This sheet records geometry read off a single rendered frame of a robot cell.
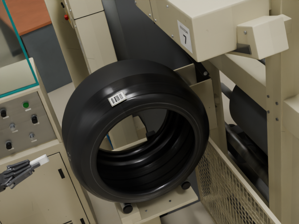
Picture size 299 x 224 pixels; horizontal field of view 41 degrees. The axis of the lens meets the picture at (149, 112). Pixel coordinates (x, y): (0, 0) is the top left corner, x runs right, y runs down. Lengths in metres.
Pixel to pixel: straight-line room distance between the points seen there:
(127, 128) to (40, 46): 2.67
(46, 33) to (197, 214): 2.59
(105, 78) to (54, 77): 3.16
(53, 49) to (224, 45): 3.50
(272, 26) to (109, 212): 2.20
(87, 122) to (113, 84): 0.17
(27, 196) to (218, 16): 1.71
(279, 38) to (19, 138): 1.57
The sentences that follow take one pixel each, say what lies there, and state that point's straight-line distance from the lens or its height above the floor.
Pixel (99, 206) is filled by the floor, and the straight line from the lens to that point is 3.14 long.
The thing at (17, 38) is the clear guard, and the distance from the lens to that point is 2.04.
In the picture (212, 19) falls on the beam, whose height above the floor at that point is 1.76.
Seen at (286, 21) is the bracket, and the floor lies 1.68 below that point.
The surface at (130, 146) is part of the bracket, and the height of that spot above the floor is 0.95.
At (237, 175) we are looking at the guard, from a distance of 1.73.
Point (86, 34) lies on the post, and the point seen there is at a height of 1.58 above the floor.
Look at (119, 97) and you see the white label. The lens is 1.45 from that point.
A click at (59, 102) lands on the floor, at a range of 4.49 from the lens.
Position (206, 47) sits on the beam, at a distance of 1.20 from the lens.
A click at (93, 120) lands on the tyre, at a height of 1.41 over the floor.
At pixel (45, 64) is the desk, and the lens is 4.61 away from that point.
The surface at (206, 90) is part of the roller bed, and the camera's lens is 1.98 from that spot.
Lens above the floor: 2.23
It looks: 35 degrees down
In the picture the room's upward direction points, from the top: 13 degrees counter-clockwise
